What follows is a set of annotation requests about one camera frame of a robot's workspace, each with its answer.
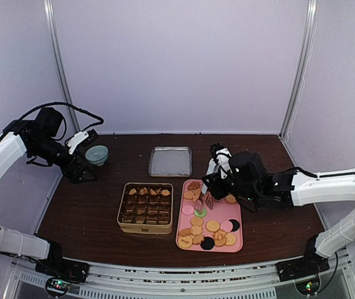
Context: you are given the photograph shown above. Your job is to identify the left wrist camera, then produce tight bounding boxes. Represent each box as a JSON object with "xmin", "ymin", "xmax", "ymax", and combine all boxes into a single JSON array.
[{"xmin": 66, "ymin": 129, "xmax": 98, "ymax": 155}]

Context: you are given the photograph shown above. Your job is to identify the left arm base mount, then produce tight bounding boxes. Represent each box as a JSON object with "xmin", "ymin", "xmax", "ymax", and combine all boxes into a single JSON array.
[{"xmin": 35, "ymin": 259, "xmax": 90, "ymax": 283}]

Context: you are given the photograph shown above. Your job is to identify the pink round cookie upper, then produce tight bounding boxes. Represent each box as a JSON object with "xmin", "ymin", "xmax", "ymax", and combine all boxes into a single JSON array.
[{"xmin": 182, "ymin": 205, "xmax": 194, "ymax": 216}]

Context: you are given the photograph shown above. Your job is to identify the green round cookie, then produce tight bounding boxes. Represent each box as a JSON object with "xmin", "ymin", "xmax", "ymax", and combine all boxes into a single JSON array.
[{"xmin": 194, "ymin": 209, "xmax": 207, "ymax": 218}]

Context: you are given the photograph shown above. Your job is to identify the black sandwich cookie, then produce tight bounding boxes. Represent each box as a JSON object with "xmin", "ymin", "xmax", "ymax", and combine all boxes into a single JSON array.
[
  {"xmin": 200, "ymin": 237, "xmax": 215, "ymax": 250},
  {"xmin": 229, "ymin": 219, "xmax": 240, "ymax": 232}
]

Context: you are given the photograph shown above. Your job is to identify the light blue ceramic bowl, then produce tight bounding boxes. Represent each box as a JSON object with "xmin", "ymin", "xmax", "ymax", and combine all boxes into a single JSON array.
[{"xmin": 85, "ymin": 145, "xmax": 109, "ymax": 166}]

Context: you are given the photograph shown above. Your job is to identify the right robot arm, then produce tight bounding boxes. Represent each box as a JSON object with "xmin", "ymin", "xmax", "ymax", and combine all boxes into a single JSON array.
[{"xmin": 202, "ymin": 149, "xmax": 355, "ymax": 275}]

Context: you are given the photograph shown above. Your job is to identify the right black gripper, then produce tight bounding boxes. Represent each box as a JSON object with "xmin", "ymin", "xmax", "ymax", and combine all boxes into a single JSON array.
[{"xmin": 202, "ymin": 170, "xmax": 260, "ymax": 205}]

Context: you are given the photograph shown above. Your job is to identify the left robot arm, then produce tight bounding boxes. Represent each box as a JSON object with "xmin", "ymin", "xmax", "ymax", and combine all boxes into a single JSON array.
[{"xmin": 0, "ymin": 102, "xmax": 104, "ymax": 277}]

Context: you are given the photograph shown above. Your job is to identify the swirl butter cookie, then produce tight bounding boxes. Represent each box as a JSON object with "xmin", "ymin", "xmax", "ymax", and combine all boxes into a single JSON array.
[{"xmin": 213, "ymin": 229, "xmax": 226, "ymax": 240}]

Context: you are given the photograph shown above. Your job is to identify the gold cookie tin box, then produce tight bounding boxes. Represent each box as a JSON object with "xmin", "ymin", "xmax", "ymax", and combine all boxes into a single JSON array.
[{"xmin": 116, "ymin": 183, "xmax": 174, "ymax": 235}]

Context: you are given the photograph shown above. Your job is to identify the right aluminium frame post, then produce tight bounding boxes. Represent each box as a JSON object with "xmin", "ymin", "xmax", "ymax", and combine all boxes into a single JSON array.
[{"xmin": 280, "ymin": 0, "xmax": 318, "ymax": 142}]

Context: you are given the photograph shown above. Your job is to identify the silver tin lid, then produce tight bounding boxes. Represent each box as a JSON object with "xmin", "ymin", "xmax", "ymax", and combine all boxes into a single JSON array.
[{"xmin": 148, "ymin": 146, "xmax": 192, "ymax": 177}]

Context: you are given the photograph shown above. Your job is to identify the black sandwich cookie right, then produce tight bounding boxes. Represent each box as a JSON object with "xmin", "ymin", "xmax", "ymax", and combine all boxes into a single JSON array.
[{"xmin": 229, "ymin": 219, "xmax": 240, "ymax": 232}]

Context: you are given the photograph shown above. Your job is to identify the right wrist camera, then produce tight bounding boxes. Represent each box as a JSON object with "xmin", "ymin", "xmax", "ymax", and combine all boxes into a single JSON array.
[{"xmin": 210, "ymin": 143, "xmax": 232, "ymax": 179}]

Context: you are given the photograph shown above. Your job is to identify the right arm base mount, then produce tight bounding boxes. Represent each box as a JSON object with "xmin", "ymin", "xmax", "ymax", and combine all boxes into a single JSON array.
[{"xmin": 275, "ymin": 258, "xmax": 329, "ymax": 282}]

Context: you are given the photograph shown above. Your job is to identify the black sandwich cookie bottom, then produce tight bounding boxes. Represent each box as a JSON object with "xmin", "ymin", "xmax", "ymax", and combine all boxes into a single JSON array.
[{"xmin": 200, "ymin": 237, "xmax": 215, "ymax": 250}]

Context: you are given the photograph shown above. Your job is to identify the clock face round cookie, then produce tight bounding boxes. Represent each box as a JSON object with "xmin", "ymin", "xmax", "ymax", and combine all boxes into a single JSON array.
[{"xmin": 177, "ymin": 235, "xmax": 193, "ymax": 249}]

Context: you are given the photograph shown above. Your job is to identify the metal tongs white handle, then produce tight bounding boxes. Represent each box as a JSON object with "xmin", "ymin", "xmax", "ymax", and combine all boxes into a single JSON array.
[{"xmin": 194, "ymin": 158, "xmax": 220, "ymax": 213}]

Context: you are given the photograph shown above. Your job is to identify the pink round cookie lower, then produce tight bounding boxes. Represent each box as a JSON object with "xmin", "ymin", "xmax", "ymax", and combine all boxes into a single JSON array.
[{"xmin": 220, "ymin": 221, "xmax": 234, "ymax": 232}]

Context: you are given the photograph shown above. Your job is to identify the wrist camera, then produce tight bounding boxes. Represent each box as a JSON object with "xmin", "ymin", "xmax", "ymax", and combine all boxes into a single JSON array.
[
  {"xmin": 66, "ymin": 129, "xmax": 98, "ymax": 155},
  {"xmin": 210, "ymin": 143, "xmax": 232, "ymax": 179}
]

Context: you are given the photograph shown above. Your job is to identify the pink round cookie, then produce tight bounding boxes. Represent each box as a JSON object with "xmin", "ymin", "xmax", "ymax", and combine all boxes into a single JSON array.
[
  {"xmin": 182, "ymin": 205, "xmax": 194, "ymax": 216},
  {"xmin": 220, "ymin": 221, "xmax": 234, "ymax": 232}
]

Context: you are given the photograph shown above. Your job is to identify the pink plastic tray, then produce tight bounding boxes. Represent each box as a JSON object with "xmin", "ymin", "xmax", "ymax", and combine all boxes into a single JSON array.
[{"xmin": 176, "ymin": 179, "xmax": 244, "ymax": 253}]

